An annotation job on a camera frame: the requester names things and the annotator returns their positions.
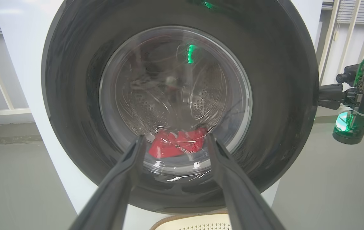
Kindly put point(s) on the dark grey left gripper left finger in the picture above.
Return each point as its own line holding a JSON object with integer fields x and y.
{"x": 111, "y": 191}

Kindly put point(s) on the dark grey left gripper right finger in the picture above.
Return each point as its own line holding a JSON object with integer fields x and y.
{"x": 242, "y": 198}

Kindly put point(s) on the black round glass machine door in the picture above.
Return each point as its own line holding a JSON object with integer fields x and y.
{"x": 280, "y": 95}

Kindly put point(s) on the red and white garment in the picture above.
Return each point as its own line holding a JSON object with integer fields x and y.
{"x": 169, "y": 147}

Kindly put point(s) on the cream laundry basket brown rim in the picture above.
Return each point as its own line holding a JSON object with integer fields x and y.
{"x": 194, "y": 223}

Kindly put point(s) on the white washing machine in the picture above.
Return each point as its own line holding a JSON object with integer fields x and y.
{"x": 22, "y": 64}

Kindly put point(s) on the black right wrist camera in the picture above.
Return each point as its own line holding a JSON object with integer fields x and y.
{"x": 347, "y": 75}

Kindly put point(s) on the white window frame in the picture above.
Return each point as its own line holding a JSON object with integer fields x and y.
{"x": 0, "y": 111}
{"x": 330, "y": 38}

